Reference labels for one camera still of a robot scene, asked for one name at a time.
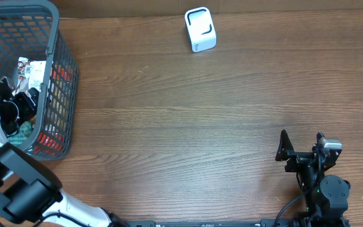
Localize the orange biscuit package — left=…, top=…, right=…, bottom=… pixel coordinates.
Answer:
left=32, top=67, right=76, bottom=159

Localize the white barcode scanner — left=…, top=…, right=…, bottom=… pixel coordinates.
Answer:
left=184, top=6, right=217, bottom=53

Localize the white brown snack pouch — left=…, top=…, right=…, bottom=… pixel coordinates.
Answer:
left=13, top=57, right=46, bottom=95

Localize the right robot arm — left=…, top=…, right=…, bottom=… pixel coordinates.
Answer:
left=272, top=130, right=351, bottom=226

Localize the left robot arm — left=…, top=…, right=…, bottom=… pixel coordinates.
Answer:
left=0, top=79, right=124, bottom=226

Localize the teal wipes packet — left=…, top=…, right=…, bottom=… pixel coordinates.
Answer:
left=8, top=121, right=33, bottom=146

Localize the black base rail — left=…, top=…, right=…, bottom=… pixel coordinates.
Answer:
left=118, top=219, right=351, bottom=227

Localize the grey plastic shopping basket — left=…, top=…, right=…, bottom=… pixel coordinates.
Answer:
left=0, top=1, right=79, bottom=161

